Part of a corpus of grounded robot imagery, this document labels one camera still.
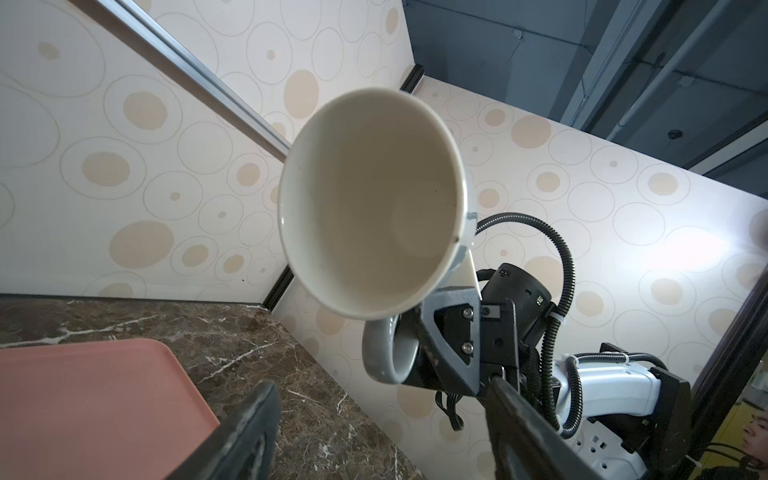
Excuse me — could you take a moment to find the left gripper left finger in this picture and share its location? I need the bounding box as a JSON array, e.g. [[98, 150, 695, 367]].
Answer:
[[167, 380, 281, 480]]

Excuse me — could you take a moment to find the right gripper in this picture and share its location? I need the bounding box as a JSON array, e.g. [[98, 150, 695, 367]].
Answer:
[[413, 287, 520, 396]]

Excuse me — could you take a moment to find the diagonal aluminium bar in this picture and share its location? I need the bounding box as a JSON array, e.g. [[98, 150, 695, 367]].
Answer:
[[95, 1, 290, 162]]

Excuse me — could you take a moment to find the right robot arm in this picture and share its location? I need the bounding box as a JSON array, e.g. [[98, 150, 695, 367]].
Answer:
[[405, 264, 691, 479]]

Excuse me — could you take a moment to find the grey mug white interior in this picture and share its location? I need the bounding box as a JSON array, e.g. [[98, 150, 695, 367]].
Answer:
[[278, 88, 479, 384]]

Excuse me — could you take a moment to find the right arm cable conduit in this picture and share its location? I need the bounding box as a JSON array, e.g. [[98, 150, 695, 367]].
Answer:
[[475, 212, 584, 439]]

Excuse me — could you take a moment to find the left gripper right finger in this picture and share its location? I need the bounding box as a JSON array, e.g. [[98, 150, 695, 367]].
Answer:
[[484, 376, 598, 480]]

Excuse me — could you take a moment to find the pink rectangular tray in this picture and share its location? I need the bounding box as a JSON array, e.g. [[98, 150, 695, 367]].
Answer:
[[1, 339, 219, 479]]

